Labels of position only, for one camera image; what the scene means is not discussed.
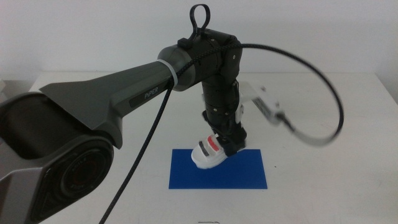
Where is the blue rectangular mat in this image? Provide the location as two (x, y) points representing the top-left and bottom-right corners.
(168, 148), (268, 190)

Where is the white zip tie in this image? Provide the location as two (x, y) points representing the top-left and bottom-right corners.
(157, 58), (179, 90)

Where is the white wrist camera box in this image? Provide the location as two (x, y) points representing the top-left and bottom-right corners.
(234, 81), (285, 126)

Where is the black braided cable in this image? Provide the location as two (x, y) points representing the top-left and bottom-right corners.
(98, 42), (345, 224)

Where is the black looped cable tie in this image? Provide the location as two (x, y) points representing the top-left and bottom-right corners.
(188, 3), (211, 43)

